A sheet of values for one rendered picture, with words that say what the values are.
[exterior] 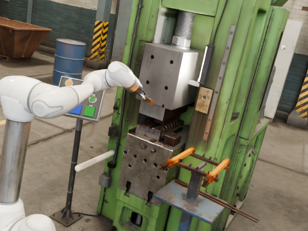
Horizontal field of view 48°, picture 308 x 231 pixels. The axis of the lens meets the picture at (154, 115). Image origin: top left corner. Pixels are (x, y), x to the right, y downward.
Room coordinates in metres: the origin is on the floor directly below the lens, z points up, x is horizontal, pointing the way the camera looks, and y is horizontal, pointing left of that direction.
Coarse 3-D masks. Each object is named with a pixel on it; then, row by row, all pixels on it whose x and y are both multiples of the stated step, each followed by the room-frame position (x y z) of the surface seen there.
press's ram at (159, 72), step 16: (144, 48) 2.41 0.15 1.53; (160, 48) 2.35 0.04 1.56; (176, 48) 2.47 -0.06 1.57; (144, 64) 2.40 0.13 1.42; (160, 64) 2.34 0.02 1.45; (176, 64) 2.29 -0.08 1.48; (192, 64) 2.45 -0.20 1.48; (144, 80) 2.39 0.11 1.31; (160, 80) 2.33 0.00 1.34; (176, 80) 2.28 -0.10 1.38; (192, 80) 2.46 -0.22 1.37; (160, 96) 2.32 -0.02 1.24; (176, 96) 2.31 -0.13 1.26; (192, 96) 2.59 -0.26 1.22
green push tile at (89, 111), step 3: (87, 108) 2.39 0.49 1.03; (90, 108) 2.39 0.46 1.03; (93, 108) 2.39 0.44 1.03; (84, 111) 2.37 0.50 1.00; (87, 111) 2.37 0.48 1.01; (90, 111) 2.38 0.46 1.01; (93, 111) 2.38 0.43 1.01; (84, 114) 2.36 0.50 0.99; (87, 114) 2.36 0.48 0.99; (90, 114) 2.37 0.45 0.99; (93, 114) 2.37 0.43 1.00
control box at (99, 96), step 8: (64, 80) 2.48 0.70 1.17; (72, 80) 2.49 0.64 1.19; (80, 80) 2.49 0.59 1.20; (96, 96) 2.44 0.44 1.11; (104, 96) 2.51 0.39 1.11; (88, 104) 2.41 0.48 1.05; (96, 104) 2.41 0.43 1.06; (96, 112) 2.38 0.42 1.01; (88, 120) 2.40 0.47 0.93; (96, 120) 2.36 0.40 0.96
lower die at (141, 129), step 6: (150, 120) 2.55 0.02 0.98; (174, 120) 2.61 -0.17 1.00; (180, 120) 2.66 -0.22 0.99; (138, 126) 2.38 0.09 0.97; (144, 126) 2.36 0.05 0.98; (162, 126) 2.41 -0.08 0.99; (168, 126) 2.44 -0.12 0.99; (138, 132) 2.37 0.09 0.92; (144, 132) 2.35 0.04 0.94; (150, 132) 2.33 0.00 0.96; (156, 132) 2.31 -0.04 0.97; (162, 132) 2.33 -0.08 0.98; (156, 138) 2.31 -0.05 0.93
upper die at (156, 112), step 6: (144, 102) 2.37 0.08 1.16; (144, 108) 2.37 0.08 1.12; (150, 108) 2.35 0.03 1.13; (156, 108) 2.33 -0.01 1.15; (162, 108) 2.31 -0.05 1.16; (180, 108) 2.54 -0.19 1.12; (186, 108) 2.66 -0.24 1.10; (144, 114) 2.36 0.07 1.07; (150, 114) 2.34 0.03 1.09; (156, 114) 2.32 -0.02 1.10; (162, 114) 2.30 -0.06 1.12; (168, 114) 2.37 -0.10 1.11; (174, 114) 2.46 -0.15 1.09; (162, 120) 2.30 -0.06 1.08
